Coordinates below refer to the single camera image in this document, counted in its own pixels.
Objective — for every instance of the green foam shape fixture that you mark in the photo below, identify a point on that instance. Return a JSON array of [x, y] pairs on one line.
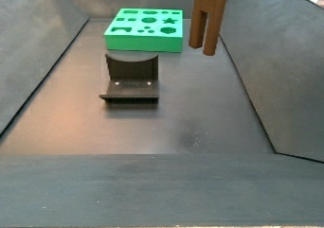
[[146, 30]]

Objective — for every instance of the dark grey cradle stand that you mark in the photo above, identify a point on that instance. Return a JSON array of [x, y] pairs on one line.
[[132, 79]]

